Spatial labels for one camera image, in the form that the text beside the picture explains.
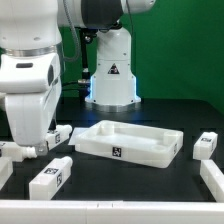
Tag white right border block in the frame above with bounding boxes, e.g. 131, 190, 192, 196
200, 160, 224, 203

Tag grey arm cable hose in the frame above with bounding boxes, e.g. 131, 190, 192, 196
61, 0, 82, 64

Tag black cables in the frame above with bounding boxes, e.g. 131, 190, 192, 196
60, 80, 87, 99

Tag white desk tabletop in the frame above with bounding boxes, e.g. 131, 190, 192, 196
69, 120, 184, 168

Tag white border block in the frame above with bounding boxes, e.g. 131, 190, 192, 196
200, 160, 224, 203
0, 157, 13, 190

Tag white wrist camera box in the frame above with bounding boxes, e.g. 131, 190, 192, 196
0, 53, 60, 94

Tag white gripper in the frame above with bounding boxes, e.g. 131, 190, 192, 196
5, 78, 62, 156

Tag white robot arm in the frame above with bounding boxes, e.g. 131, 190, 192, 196
0, 0, 156, 155

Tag white left border block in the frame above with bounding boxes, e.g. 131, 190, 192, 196
0, 157, 13, 190

